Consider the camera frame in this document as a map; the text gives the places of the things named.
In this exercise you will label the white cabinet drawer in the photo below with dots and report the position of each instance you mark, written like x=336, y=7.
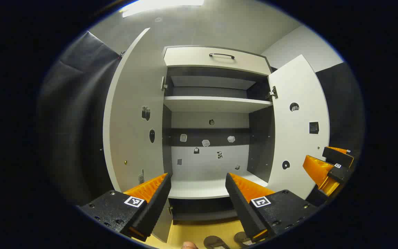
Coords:
x=192, y=58

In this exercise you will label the black backdrop cloth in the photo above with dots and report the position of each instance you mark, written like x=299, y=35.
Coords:
x=74, y=121
x=344, y=103

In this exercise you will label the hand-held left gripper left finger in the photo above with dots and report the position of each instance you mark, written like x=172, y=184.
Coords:
x=154, y=211

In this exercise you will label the metal door hinge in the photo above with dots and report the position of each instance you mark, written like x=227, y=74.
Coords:
x=273, y=93
x=164, y=84

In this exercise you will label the white shoe cabinet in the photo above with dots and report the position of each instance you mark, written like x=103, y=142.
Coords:
x=209, y=186

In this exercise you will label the white cabinet door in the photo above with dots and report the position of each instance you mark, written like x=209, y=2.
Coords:
x=299, y=138
x=133, y=103

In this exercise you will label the brown shoe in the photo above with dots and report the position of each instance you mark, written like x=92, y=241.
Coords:
x=240, y=238
x=216, y=242

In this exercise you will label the white cabinet shelf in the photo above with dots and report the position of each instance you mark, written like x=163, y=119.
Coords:
x=216, y=103

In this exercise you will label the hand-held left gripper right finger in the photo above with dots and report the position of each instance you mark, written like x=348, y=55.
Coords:
x=242, y=211

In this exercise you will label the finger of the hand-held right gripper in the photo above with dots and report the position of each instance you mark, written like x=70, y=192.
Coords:
x=337, y=157
x=339, y=173

